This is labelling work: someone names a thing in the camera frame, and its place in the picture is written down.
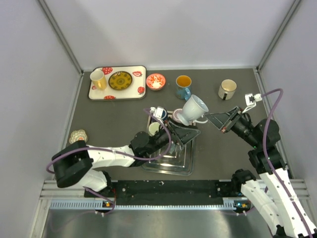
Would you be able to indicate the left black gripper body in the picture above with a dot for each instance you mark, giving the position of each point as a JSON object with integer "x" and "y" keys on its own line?
{"x": 174, "y": 136}

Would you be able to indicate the blue mug orange inside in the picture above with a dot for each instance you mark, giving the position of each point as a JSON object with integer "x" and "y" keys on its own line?
{"x": 183, "y": 87}

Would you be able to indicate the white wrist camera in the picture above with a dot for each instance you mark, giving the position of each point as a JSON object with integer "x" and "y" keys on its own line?
{"x": 251, "y": 101}
{"x": 155, "y": 112}

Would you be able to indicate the teal mug white inside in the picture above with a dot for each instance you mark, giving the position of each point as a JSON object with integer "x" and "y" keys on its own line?
{"x": 175, "y": 148}

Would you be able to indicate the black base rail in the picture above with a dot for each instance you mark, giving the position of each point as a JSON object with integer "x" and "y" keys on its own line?
{"x": 170, "y": 192}

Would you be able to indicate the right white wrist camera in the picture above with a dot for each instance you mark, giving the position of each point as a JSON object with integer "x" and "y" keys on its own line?
{"x": 251, "y": 101}

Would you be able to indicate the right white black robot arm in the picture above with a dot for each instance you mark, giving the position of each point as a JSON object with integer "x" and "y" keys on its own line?
{"x": 278, "y": 203}

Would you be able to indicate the cream beige mug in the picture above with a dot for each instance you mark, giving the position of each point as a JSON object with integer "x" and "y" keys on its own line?
{"x": 227, "y": 89}

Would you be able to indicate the grey slotted cable duct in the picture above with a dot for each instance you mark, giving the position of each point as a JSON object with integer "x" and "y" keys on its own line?
{"x": 234, "y": 205}

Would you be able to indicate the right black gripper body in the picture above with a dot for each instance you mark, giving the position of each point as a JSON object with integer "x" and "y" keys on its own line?
{"x": 235, "y": 114}

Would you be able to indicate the white strawberry rectangular plate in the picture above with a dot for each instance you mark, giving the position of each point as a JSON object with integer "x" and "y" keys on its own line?
{"x": 136, "y": 90}

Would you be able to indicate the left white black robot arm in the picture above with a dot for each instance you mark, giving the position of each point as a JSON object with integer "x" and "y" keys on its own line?
{"x": 80, "y": 163}

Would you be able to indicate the yellow green patterned saucer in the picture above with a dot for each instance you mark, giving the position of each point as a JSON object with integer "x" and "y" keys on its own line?
{"x": 120, "y": 80}

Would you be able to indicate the light blue mug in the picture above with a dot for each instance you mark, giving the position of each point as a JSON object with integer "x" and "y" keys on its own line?
{"x": 192, "y": 110}

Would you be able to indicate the red patterned small bowl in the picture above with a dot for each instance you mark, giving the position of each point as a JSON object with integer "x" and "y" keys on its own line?
{"x": 155, "y": 81}

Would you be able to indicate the silver metal tray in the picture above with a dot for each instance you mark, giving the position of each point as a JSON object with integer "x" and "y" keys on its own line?
{"x": 181, "y": 165}

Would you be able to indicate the light green mug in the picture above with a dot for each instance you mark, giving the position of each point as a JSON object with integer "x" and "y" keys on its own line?
{"x": 153, "y": 128}

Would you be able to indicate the yellow white mug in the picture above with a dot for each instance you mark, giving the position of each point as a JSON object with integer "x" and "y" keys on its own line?
{"x": 98, "y": 79}

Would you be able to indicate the dark blue mug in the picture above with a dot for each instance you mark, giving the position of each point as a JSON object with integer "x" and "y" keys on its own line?
{"x": 163, "y": 114}

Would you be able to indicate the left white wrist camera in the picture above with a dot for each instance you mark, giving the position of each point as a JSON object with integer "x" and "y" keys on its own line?
{"x": 155, "y": 112}

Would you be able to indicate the small floral dish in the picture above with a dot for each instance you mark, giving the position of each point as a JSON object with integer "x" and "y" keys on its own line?
{"x": 78, "y": 135}

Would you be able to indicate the purple mug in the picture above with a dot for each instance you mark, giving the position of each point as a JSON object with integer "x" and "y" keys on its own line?
{"x": 176, "y": 115}

